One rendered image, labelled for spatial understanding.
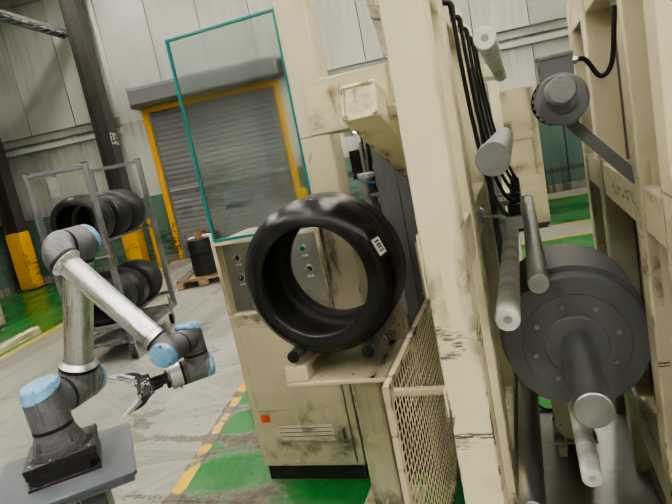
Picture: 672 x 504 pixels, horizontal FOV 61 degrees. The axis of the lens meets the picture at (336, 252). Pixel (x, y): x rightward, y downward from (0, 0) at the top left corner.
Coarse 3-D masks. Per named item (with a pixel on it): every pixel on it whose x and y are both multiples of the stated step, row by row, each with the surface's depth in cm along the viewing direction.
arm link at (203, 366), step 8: (208, 352) 214; (184, 360) 211; (192, 360) 209; (200, 360) 210; (208, 360) 212; (184, 368) 208; (192, 368) 209; (200, 368) 210; (208, 368) 211; (184, 376) 208; (192, 376) 209; (200, 376) 211; (208, 376) 214
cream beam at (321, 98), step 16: (384, 64) 149; (320, 80) 155; (336, 80) 154; (352, 80) 152; (384, 80) 150; (304, 96) 157; (320, 96) 156; (336, 96) 154; (320, 112) 157; (336, 112) 155; (320, 128) 158; (336, 128) 156
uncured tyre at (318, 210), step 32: (320, 192) 211; (288, 224) 193; (320, 224) 189; (352, 224) 188; (384, 224) 199; (256, 256) 199; (288, 256) 225; (384, 256) 189; (256, 288) 202; (288, 288) 228; (384, 288) 189; (288, 320) 219; (320, 320) 226; (352, 320) 223; (384, 320) 195; (320, 352) 205
